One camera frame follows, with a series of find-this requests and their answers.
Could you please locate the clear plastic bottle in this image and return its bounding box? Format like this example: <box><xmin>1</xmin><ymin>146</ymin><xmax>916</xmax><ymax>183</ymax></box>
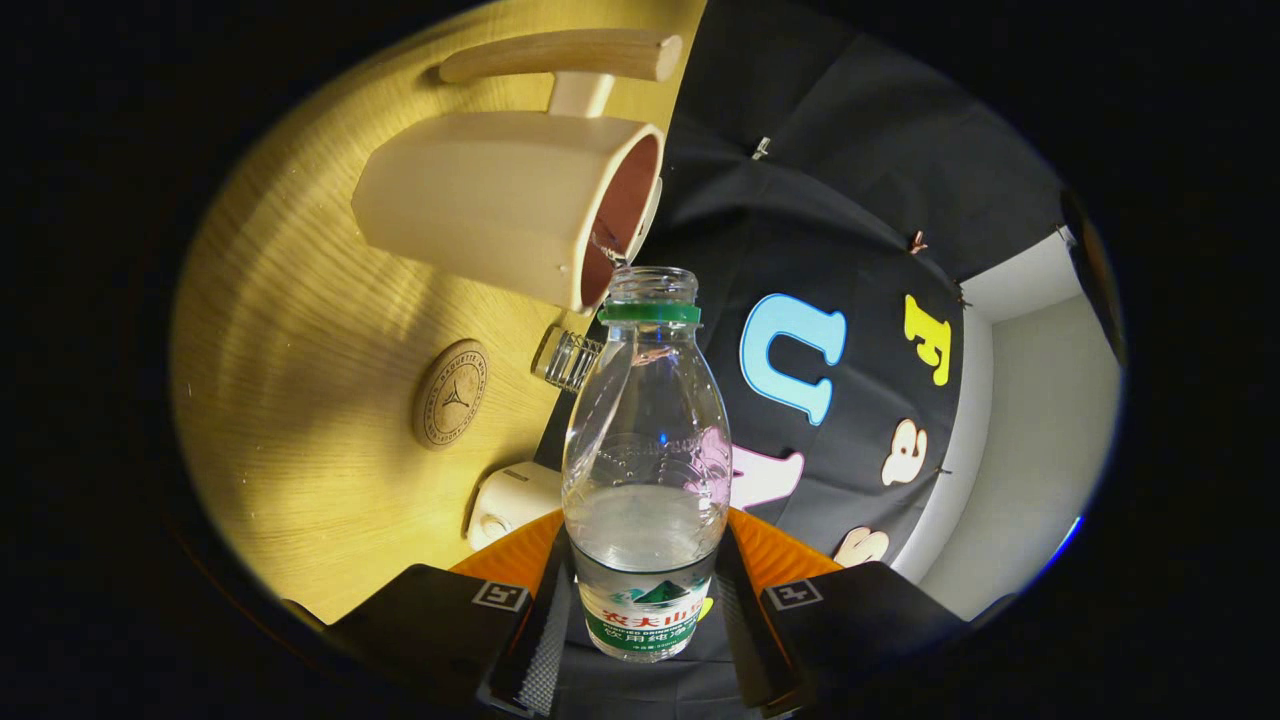
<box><xmin>561</xmin><ymin>265</ymin><xmax>734</xmax><ymax>663</ymax></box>

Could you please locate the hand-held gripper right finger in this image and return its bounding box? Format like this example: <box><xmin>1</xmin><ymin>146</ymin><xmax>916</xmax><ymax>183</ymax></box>
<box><xmin>715</xmin><ymin>508</ymin><xmax>1016</xmax><ymax>716</ymax></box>

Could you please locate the round cork coaster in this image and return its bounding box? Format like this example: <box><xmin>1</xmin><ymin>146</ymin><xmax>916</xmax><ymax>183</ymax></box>
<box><xmin>412</xmin><ymin>339</ymin><xmax>491</xmax><ymax>450</ymax></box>

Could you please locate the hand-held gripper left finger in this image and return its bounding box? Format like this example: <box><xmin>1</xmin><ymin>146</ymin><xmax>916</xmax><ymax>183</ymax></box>
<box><xmin>285</xmin><ymin>508</ymin><xmax>576</xmax><ymax>719</ymax></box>

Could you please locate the black backdrop cloth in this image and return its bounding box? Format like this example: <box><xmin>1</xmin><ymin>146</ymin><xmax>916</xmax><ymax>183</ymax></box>
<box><xmin>535</xmin><ymin>0</ymin><xmax>1131</xmax><ymax>720</ymax></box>

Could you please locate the wooden table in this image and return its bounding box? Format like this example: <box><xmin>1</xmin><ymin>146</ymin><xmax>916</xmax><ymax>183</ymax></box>
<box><xmin>170</xmin><ymin>0</ymin><xmax>706</xmax><ymax>626</ymax></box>

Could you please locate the cream cup with wooden handle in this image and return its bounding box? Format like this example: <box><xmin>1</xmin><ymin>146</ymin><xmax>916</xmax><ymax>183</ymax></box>
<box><xmin>350</xmin><ymin>28</ymin><xmax>684</xmax><ymax>316</ymax></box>

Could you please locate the white toaster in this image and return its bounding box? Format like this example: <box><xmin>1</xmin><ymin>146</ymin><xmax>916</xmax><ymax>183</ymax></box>
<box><xmin>466</xmin><ymin>461</ymin><xmax>564</xmax><ymax>552</ymax></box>

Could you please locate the wire mesh holder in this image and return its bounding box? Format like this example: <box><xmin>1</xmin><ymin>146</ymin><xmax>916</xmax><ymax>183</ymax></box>
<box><xmin>532</xmin><ymin>325</ymin><xmax>606</xmax><ymax>393</ymax></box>

